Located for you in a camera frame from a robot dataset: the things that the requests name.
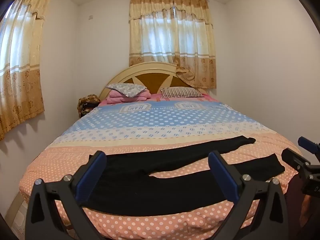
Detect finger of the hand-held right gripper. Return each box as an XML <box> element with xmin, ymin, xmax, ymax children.
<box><xmin>298</xmin><ymin>136</ymin><xmax>320</xmax><ymax>157</ymax></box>
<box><xmin>281</xmin><ymin>148</ymin><xmax>313</xmax><ymax>175</ymax></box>

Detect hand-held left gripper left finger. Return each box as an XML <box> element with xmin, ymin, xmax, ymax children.
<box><xmin>24</xmin><ymin>151</ymin><xmax>107</xmax><ymax>240</ymax></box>

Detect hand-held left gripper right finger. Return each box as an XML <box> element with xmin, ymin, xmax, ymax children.
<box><xmin>208</xmin><ymin>151</ymin><xmax>290</xmax><ymax>240</ymax></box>

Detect black pants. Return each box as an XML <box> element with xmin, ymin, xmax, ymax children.
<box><xmin>79</xmin><ymin>135</ymin><xmax>286</xmax><ymax>217</ymax></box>

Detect brown floral bag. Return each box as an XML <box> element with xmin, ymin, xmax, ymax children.
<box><xmin>77</xmin><ymin>94</ymin><xmax>101</xmax><ymax>118</ymax></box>

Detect polka dot bedspread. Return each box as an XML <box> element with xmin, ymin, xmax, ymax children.
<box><xmin>19</xmin><ymin>99</ymin><xmax>304</xmax><ymax>240</ymax></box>

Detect pink folded blanket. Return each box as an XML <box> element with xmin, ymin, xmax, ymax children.
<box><xmin>106</xmin><ymin>90</ymin><xmax>152</xmax><ymax>104</ymax></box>

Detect grey floral pillow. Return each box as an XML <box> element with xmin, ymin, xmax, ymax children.
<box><xmin>105</xmin><ymin>83</ymin><xmax>147</xmax><ymax>98</ymax></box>

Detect striped pillow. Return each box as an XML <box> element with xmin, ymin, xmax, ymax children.
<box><xmin>160</xmin><ymin>87</ymin><xmax>203</xmax><ymax>99</ymax></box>

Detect pink bed sheet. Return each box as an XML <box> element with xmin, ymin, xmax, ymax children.
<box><xmin>97</xmin><ymin>93</ymin><xmax>218</xmax><ymax>107</ymax></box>

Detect beige wooden headboard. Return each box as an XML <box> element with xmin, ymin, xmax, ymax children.
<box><xmin>98</xmin><ymin>62</ymin><xmax>200</xmax><ymax>100</ymax></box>

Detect beige side window curtain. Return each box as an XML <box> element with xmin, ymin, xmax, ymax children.
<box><xmin>0</xmin><ymin>0</ymin><xmax>53</xmax><ymax>142</ymax></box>

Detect beige curtain behind headboard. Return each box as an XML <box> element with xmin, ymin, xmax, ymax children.
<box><xmin>128</xmin><ymin>0</ymin><xmax>217</xmax><ymax>89</ymax></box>

